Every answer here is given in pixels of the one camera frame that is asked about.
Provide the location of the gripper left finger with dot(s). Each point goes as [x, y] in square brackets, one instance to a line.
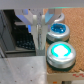
[36, 28]

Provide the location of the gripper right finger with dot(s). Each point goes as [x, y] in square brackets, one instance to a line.
[42, 31]

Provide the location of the blue button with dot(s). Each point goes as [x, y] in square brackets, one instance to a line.
[59, 29]

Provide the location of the green button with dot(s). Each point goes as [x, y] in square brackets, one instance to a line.
[59, 51]

